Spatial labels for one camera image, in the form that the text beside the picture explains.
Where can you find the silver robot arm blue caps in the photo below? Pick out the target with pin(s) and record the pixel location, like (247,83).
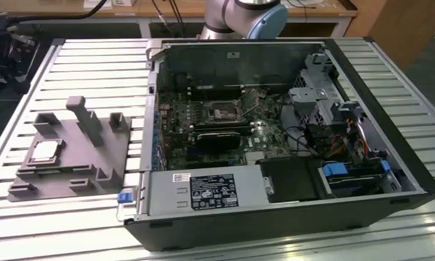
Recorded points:
(221,16)

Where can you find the black RAM slot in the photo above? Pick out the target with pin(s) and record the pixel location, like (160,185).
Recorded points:
(221,130)
(223,96)
(221,90)
(221,125)

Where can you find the blue disk carrier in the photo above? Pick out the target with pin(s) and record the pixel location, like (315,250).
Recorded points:
(335,170)

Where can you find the wooden desk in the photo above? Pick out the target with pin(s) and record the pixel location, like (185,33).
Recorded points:
(311,12)

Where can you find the black plastic shroud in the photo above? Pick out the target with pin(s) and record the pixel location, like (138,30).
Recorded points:
(290,179)

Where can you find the silver CPU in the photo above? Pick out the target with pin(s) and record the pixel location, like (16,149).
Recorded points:
(46,150)

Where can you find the black graphics card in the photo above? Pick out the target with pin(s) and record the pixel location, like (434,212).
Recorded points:
(218,141)

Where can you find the silver chipset heatsink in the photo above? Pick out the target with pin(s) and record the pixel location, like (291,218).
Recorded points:
(258,157)

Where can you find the CPU socket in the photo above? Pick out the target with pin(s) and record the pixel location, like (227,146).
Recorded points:
(225,112)

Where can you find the grey parts rack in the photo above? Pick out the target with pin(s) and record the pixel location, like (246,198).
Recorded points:
(76,152)

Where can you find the blue plastic clip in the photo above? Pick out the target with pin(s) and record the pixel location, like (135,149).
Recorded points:
(385,166)

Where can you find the wooden cabinet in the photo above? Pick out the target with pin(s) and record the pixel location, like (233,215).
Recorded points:
(410,27)

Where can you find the black hard disk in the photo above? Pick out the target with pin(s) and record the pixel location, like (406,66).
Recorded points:
(351,182)

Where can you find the blue case latch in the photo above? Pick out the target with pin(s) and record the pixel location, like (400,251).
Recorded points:
(126,197)

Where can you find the grey power supply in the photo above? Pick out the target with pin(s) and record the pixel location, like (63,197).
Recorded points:
(167,190)

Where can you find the black PC case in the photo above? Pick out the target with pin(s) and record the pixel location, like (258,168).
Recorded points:
(239,231)

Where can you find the green motherboard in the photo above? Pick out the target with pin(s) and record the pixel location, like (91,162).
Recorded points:
(271,141)

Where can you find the metal disk bay cage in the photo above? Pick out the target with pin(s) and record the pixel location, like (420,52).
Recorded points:
(309,95)

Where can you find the white box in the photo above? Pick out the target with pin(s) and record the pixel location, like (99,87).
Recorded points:
(124,2)

